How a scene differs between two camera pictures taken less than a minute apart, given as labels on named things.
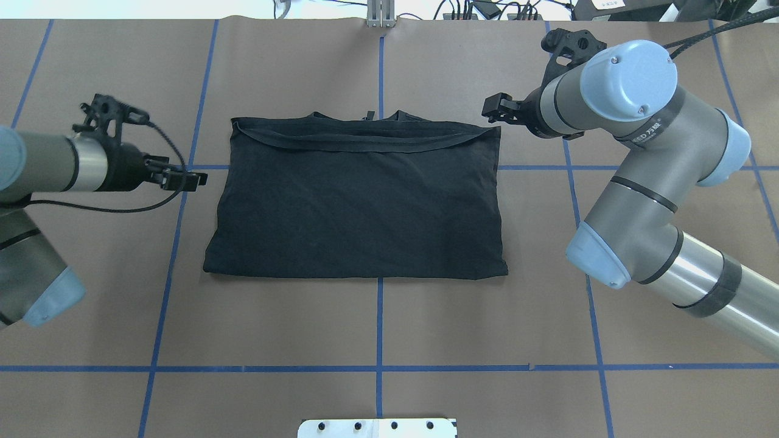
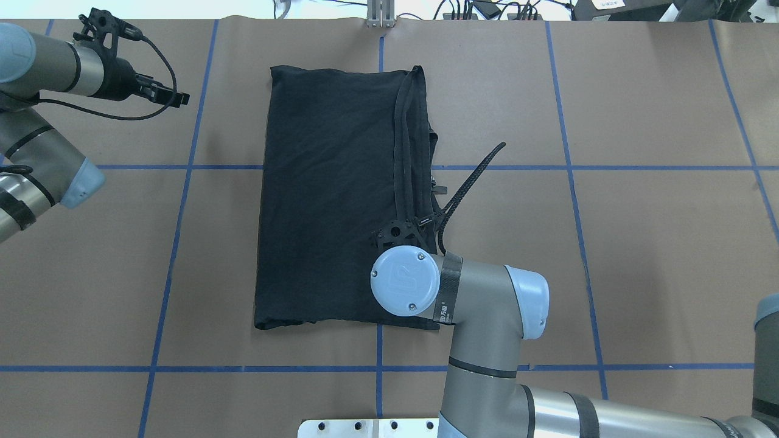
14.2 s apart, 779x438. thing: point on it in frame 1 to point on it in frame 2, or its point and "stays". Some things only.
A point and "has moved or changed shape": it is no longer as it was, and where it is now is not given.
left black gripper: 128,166 to 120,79
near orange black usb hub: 512,16 stays
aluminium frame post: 381,13 stays
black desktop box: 634,10 stays
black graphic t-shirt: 327,194 has moved or changed shape
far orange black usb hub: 448,16 stays
